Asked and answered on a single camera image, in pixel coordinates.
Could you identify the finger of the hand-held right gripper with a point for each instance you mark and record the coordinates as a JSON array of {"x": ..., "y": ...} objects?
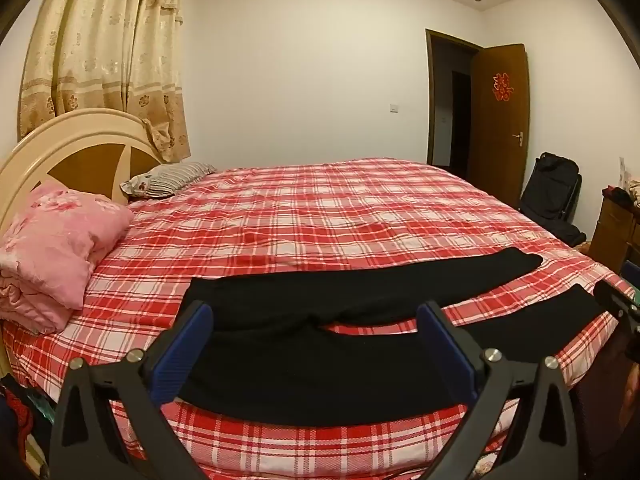
[{"x": 615, "y": 300}]

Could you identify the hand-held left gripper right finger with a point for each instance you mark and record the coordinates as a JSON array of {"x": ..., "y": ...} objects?
[{"x": 445, "y": 347}]

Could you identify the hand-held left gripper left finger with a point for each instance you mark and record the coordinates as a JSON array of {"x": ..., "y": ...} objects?
[{"x": 187, "y": 347}]

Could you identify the black pants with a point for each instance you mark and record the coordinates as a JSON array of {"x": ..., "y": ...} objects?
[{"x": 300, "y": 300}]

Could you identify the brown wooden dresser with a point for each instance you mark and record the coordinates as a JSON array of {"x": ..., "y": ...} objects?
[{"x": 612, "y": 230}]

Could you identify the beige cloth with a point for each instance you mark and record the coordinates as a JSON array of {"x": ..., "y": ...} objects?
[{"x": 635, "y": 192}]

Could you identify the white paper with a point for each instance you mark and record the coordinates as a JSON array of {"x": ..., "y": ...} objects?
[{"x": 623, "y": 170}]

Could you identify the black suitcase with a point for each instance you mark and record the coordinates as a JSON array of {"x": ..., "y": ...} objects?
[{"x": 550, "y": 185}]

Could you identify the pink floral quilt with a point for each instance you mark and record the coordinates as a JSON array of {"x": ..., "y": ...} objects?
[{"x": 55, "y": 245}]

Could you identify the striped pillow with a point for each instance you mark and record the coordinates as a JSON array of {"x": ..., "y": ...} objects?
[{"x": 167, "y": 177}]

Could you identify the bed with red plaid sheet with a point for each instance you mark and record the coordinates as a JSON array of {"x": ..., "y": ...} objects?
[{"x": 325, "y": 210}]

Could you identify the red and black bag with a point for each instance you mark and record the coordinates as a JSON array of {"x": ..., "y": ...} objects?
[{"x": 20, "y": 420}]

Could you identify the brown wooden door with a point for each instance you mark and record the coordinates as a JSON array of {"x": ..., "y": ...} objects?
[{"x": 500, "y": 135}]

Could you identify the red paper door decoration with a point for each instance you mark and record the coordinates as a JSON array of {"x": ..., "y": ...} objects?
[{"x": 503, "y": 87}]

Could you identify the cream wooden headboard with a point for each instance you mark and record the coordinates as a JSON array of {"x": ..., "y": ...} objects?
[{"x": 30, "y": 150}]

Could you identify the beige floral curtain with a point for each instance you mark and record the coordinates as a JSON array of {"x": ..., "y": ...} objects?
[{"x": 110, "y": 45}]

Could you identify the dark wooden door frame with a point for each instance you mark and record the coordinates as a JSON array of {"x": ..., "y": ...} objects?
[{"x": 428, "y": 100}]

